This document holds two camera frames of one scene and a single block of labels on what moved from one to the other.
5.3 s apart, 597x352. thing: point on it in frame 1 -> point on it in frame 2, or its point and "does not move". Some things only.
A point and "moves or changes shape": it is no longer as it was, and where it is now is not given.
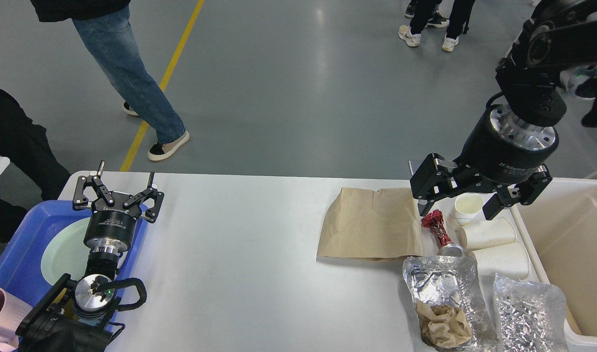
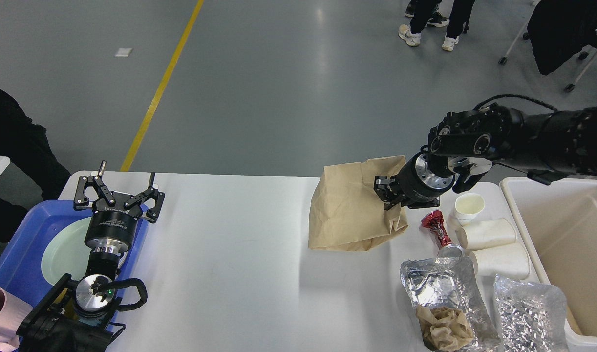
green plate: x=66 y=255 does not move
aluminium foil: x=454 y=280 does not move
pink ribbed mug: x=4 y=312 does not move
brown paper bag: x=365 y=224 moves or changes shape
